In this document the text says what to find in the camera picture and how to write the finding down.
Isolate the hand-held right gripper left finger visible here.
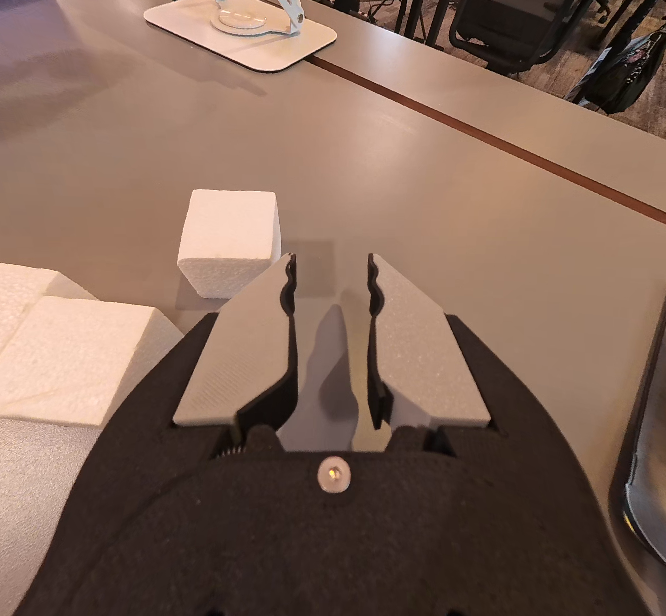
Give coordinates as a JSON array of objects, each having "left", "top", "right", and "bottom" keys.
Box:
[{"left": 172, "top": 253, "right": 300, "bottom": 432}]

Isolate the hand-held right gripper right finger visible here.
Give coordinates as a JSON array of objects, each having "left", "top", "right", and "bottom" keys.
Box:
[{"left": 367, "top": 253, "right": 493, "bottom": 430}]

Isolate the white hard foam cube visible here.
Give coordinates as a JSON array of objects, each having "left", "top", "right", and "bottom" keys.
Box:
[
  {"left": 0, "top": 261, "right": 100, "bottom": 348},
  {"left": 0, "top": 295, "right": 185, "bottom": 616},
  {"left": 177, "top": 188, "right": 283, "bottom": 298}
]

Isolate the white document stand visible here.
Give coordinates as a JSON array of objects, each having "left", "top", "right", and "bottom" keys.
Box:
[{"left": 144, "top": 0, "right": 338, "bottom": 73}]

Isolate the black floral bag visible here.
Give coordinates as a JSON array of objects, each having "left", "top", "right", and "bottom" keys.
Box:
[{"left": 567, "top": 23, "right": 666, "bottom": 116}]

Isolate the black office chair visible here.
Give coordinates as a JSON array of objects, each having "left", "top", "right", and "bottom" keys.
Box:
[{"left": 450, "top": 0, "right": 609, "bottom": 75}]

